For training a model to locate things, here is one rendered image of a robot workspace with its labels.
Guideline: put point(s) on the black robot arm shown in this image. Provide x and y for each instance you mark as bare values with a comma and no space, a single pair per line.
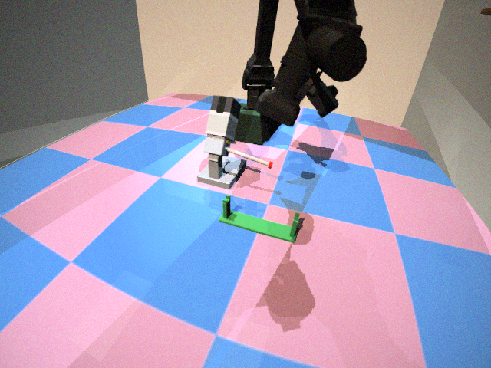
327,34

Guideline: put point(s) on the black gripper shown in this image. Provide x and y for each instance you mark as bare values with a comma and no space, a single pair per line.
281,105

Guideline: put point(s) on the long pin with red cap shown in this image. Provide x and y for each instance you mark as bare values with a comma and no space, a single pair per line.
249,157

